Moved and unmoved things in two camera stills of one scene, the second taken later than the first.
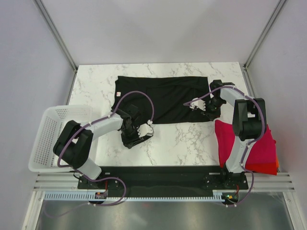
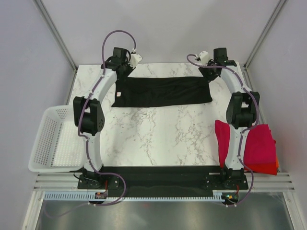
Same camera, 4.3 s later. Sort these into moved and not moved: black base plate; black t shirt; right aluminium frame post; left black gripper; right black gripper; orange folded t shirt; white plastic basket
Moved: black t shirt; right black gripper; left black gripper
Not moved: orange folded t shirt; right aluminium frame post; white plastic basket; black base plate
